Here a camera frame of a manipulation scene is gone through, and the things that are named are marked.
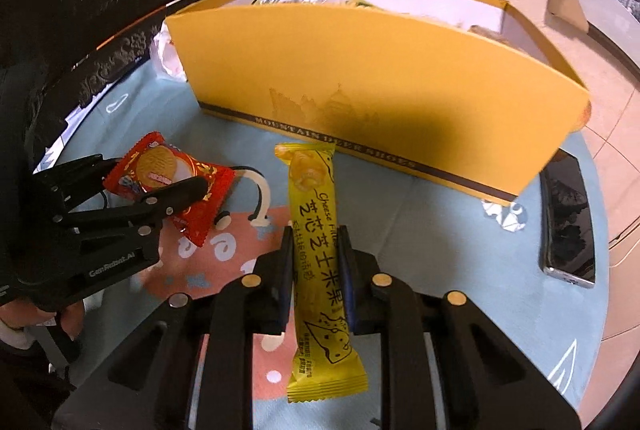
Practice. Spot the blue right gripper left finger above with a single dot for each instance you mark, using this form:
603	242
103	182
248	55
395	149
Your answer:
271	303

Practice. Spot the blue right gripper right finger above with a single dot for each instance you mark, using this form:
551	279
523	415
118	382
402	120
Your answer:
357	268

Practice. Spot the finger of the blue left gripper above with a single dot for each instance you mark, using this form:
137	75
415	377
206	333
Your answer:
148	210
67	186

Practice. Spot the red biscuit packet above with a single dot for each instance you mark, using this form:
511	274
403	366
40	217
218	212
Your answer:
153	163

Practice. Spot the yellow cheese stick packet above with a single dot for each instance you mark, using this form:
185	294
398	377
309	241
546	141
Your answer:
325	364

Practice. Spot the person's left hand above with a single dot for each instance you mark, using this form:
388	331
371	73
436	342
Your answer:
22	313

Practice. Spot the light blue table mat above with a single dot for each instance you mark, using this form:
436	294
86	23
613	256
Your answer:
433	238

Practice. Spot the black smartphone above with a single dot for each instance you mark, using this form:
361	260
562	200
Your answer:
567	245

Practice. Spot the yellow cardboard box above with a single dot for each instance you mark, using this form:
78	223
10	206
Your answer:
466	93

